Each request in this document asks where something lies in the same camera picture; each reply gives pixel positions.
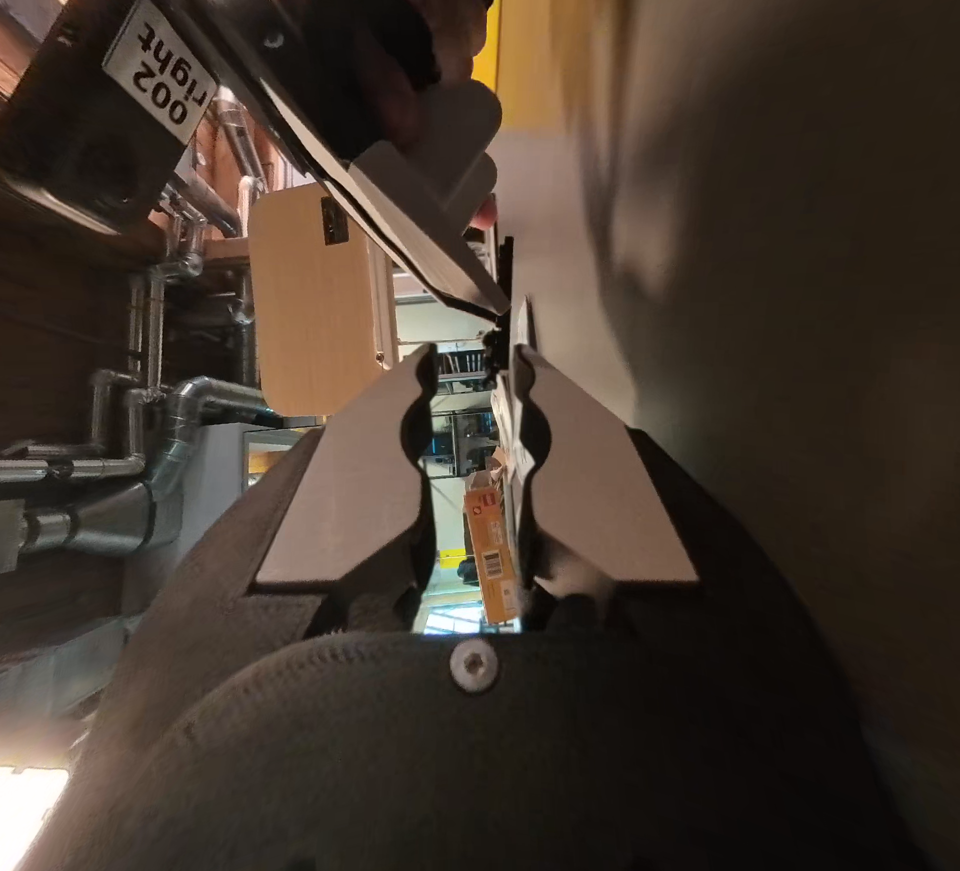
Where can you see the silver ventilation duct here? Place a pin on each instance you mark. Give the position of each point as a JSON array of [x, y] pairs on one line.
[[97, 518]]

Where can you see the black lego plate with holes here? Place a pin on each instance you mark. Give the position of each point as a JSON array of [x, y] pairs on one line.
[[495, 361]]

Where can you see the corrugated silver duct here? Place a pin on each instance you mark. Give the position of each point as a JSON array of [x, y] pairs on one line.
[[187, 421]]

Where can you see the person's right hand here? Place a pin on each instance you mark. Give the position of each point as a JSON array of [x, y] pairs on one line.
[[450, 16]]

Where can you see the yellow plastic bin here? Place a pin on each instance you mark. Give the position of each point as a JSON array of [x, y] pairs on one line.
[[540, 23]]

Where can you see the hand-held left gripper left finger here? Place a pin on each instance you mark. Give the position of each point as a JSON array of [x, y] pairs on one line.
[[345, 503]]

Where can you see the colourful lego set box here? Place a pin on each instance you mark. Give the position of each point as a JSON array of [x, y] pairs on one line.
[[491, 571]]

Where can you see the snake instruction booklet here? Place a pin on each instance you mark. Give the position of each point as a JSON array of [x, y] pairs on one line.
[[523, 323]]

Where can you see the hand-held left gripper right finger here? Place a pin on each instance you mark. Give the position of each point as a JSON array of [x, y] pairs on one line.
[[615, 511]]

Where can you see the metal shelf rack with printers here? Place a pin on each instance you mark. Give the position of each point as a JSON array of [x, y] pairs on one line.
[[465, 443]]

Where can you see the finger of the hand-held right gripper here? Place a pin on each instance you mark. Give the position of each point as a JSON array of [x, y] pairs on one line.
[[330, 170], [435, 233]]

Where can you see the wooden board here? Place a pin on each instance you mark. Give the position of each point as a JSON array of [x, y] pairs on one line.
[[307, 301]]

